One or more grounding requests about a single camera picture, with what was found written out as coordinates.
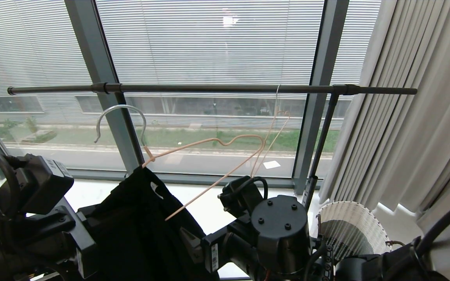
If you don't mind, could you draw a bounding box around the pink clothes hanger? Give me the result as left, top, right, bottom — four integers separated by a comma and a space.
94, 104, 266, 222
250, 84, 291, 178

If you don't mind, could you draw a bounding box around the black clothes rack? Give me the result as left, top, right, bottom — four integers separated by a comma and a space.
7, 82, 418, 213

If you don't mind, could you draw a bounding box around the beige curtain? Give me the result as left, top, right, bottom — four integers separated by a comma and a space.
319, 0, 450, 220

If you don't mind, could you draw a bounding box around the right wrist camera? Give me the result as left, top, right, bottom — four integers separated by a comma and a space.
218, 176, 269, 214

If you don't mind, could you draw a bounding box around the window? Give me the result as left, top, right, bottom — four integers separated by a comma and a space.
0, 0, 382, 196

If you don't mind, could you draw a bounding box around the black cable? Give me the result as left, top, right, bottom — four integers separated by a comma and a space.
414, 190, 450, 256

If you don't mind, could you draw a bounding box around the white laundry basket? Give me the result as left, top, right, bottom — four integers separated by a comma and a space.
316, 201, 405, 267

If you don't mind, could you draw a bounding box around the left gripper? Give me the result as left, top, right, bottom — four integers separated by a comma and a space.
0, 208, 99, 280

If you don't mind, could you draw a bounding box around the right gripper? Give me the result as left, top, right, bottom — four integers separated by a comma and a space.
180, 226, 261, 274

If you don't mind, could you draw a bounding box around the black garment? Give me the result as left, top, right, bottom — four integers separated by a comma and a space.
78, 166, 220, 281

